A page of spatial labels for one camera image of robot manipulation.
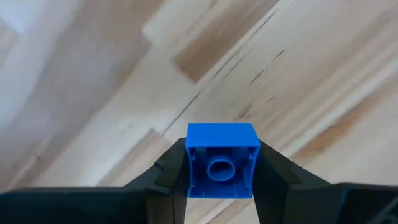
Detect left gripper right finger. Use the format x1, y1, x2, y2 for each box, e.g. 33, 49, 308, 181
251, 139, 398, 224

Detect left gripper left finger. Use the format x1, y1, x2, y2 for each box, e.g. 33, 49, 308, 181
0, 138, 191, 224

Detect small blue building block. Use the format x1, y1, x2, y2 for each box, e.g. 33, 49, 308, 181
185, 123, 262, 200

